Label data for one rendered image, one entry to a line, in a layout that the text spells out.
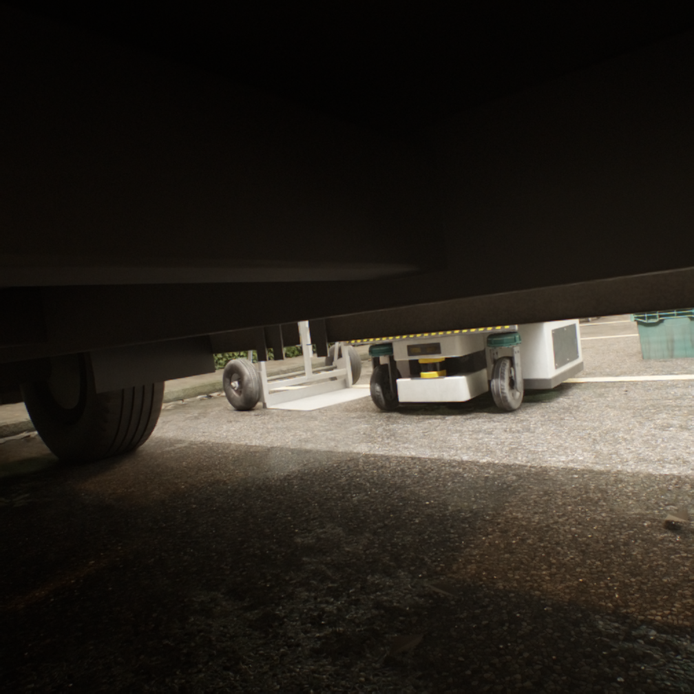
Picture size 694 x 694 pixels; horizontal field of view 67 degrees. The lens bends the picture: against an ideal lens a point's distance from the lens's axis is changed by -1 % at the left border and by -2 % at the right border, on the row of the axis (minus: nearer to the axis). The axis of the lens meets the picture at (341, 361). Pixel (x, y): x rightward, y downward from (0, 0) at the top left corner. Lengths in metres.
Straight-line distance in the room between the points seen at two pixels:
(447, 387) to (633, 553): 1.09
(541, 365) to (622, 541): 1.12
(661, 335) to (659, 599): 2.32
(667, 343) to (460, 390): 1.43
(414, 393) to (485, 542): 1.08
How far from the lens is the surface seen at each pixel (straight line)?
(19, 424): 3.12
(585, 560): 0.81
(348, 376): 2.86
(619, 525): 0.92
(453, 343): 1.77
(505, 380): 1.75
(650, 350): 2.99
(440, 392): 1.82
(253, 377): 2.49
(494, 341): 1.79
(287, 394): 2.64
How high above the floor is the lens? 0.35
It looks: 4 degrees down
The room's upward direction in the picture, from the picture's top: 7 degrees counter-clockwise
